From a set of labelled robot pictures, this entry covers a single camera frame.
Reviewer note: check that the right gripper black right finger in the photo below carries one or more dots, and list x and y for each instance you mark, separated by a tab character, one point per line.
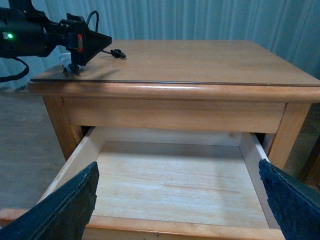
295	206

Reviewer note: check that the wooden top drawer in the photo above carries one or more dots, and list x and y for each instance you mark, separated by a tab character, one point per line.
157	184

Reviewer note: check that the grey pleated curtain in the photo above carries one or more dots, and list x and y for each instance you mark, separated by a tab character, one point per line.
287	28

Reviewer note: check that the wooden nightstand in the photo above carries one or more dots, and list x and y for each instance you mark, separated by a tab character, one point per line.
206	85

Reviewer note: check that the dark wooden furniture right edge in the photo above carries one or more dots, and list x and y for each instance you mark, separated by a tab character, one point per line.
310	174

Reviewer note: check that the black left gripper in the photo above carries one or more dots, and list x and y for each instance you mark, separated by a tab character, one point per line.
26	31

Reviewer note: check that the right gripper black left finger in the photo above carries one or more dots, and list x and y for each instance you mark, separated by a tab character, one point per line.
63	214

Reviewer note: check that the white charger block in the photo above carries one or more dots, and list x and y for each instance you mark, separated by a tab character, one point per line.
65	59

